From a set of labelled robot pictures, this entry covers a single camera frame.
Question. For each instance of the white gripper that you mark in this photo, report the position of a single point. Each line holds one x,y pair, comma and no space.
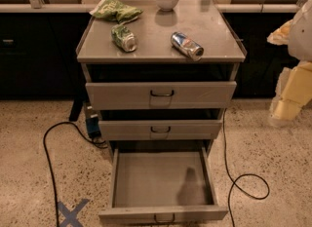
301,41

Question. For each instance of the silver blue redbull can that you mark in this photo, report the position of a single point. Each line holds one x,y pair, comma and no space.
187,46

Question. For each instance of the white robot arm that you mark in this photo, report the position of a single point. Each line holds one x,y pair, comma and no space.
297,35

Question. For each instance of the grey top drawer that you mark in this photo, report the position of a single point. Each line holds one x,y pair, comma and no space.
160,95

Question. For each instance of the grey drawer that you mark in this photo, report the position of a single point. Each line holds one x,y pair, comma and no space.
159,129
161,187
160,95

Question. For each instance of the grey drawer cabinet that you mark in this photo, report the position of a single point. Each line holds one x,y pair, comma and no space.
157,60

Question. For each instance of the grey bottom drawer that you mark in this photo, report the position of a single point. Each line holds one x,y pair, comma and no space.
161,187

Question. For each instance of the grey middle drawer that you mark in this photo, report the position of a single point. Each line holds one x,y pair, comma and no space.
159,129

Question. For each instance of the green soda can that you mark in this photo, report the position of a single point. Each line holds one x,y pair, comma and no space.
124,38

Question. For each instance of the blue power box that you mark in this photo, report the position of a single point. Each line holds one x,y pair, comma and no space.
91,122

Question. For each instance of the green chip bag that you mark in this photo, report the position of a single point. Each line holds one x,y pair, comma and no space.
115,10

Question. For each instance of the blue tape cross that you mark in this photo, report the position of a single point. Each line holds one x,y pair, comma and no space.
71,216

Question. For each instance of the dark counter cabinets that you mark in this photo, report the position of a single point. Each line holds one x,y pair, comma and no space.
38,61

